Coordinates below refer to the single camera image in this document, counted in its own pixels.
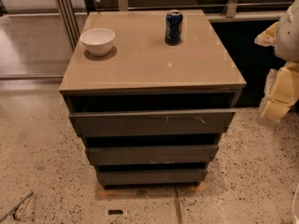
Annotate grey drawer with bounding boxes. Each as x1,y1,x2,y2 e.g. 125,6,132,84
86,145,219,165
69,109,235,137
97,169,207,186

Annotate grey top drawer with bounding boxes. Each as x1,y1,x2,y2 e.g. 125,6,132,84
69,109,235,137

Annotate metal rod on floor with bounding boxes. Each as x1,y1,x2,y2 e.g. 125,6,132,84
0,191,34,223

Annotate white ceramic bowl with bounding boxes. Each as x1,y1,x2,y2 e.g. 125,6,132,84
80,28,115,56

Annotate grey drawer cabinet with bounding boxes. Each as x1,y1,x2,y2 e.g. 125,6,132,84
60,10,246,174

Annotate blue soda can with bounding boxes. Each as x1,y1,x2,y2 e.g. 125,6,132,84
164,9,183,46

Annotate grey middle drawer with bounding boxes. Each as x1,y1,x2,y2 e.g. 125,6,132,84
86,145,219,165

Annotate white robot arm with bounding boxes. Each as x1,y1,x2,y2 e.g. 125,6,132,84
254,0,299,126

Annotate grey bottom drawer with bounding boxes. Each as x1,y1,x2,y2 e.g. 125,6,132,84
97,169,207,186

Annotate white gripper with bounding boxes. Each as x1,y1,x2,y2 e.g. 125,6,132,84
254,22,299,122

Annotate white cable on floor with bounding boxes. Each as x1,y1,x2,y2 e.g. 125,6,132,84
292,184,299,224

